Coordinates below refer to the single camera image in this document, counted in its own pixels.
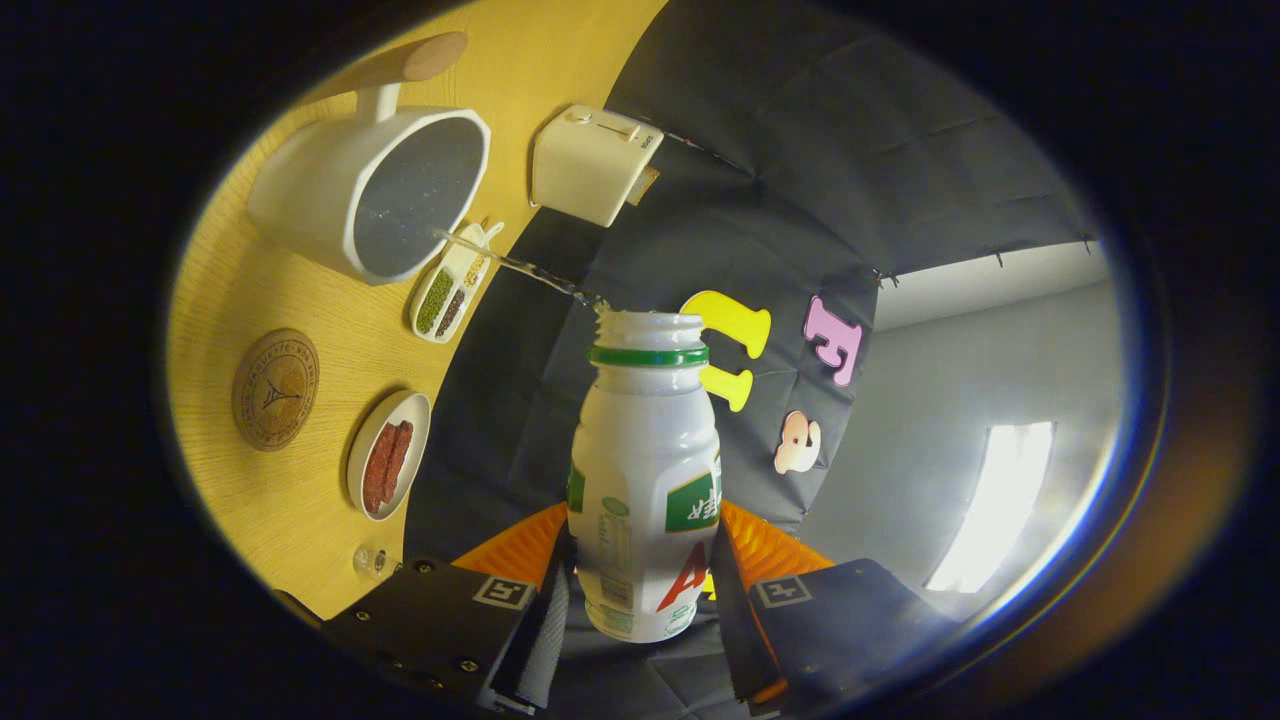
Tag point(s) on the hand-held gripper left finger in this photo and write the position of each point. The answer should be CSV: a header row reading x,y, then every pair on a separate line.
x,y
440,620

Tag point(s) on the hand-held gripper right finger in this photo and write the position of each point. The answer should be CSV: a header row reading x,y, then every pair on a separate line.
x,y
850,620

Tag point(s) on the white juice bottle green collar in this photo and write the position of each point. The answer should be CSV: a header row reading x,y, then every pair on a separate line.
x,y
640,450

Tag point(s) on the round cork coaster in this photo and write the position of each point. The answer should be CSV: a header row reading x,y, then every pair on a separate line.
x,y
275,390

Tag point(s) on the clear plastic water bottle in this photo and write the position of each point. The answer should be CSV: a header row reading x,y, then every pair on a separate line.
x,y
366,560

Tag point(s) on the red meat strip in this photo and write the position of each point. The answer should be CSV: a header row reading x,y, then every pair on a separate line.
x,y
400,455
377,470

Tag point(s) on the wooden table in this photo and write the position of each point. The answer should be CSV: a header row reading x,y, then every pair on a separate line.
x,y
300,500

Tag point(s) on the round white plate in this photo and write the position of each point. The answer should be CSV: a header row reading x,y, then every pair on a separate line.
x,y
415,420

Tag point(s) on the white divided bean tray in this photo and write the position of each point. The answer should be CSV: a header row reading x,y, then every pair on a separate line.
x,y
437,300

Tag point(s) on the black backdrop cloth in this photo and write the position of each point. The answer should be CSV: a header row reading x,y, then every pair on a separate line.
x,y
800,150

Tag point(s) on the white toaster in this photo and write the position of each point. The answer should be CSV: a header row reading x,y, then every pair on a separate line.
x,y
585,165

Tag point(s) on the bread slice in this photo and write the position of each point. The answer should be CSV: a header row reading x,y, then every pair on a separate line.
x,y
645,186

